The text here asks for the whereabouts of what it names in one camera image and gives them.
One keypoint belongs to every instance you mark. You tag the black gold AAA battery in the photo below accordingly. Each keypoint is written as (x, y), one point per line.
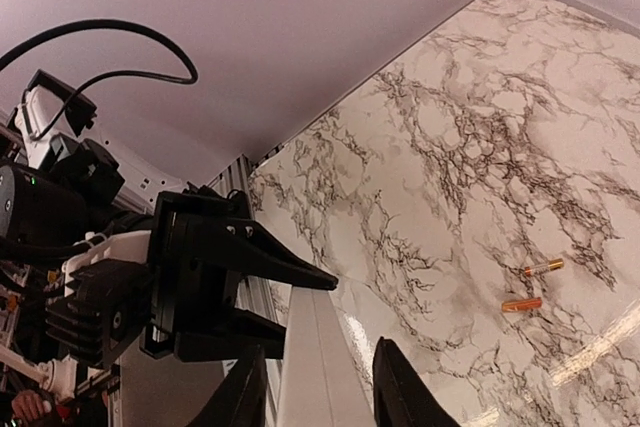
(544, 268)

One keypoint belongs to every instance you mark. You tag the white remote control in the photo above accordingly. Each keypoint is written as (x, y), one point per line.
(319, 384)

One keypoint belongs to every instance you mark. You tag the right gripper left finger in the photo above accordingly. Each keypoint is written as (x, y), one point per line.
(240, 400)

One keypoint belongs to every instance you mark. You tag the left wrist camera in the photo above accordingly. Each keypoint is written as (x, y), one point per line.
(50, 104)

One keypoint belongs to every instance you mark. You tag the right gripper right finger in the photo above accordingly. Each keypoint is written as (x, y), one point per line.
(400, 397)

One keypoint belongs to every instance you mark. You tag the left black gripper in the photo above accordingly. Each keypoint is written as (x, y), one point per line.
(199, 244)

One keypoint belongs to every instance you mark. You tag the orange AAA battery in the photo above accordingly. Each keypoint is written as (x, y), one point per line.
(521, 305)

